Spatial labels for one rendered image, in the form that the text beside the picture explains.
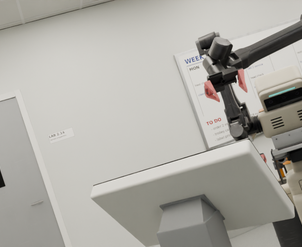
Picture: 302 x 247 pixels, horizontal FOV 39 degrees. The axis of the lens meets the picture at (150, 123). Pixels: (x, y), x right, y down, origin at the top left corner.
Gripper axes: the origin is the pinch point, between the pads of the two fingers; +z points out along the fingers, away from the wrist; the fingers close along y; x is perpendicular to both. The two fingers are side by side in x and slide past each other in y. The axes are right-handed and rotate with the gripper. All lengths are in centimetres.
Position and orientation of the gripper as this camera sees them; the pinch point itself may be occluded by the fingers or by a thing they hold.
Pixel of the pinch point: (232, 94)
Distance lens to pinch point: 141.7
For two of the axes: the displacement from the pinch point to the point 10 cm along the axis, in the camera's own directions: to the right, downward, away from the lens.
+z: 2.8, 6.5, -7.0
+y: 9.4, -3.3, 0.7
